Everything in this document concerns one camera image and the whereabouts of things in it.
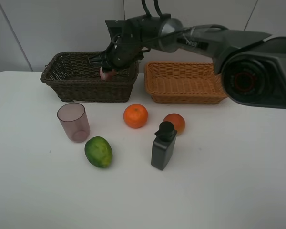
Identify black pump bottle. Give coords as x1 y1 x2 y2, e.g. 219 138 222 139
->
151 121 177 170

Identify dark brown wicker basket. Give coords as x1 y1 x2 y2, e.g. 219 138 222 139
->
41 52 139 103

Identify pink spray bottle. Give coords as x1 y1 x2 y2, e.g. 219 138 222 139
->
99 68 116 81

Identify orange wicker basket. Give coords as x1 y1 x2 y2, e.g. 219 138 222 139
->
144 62 227 104

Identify red yellow apple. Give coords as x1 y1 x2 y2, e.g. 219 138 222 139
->
163 113 185 135

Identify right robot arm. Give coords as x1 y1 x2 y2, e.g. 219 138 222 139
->
89 1 286 109

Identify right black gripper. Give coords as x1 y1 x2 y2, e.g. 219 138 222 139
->
88 35 144 72

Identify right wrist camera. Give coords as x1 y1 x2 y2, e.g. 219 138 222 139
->
105 20 132 43

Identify green mango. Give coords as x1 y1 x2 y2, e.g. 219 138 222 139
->
84 136 113 168

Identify orange mandarin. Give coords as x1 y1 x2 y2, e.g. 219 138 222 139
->
123 104 148 129

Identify translucent pink plastic cup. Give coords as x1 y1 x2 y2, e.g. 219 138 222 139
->
57 103 90 143

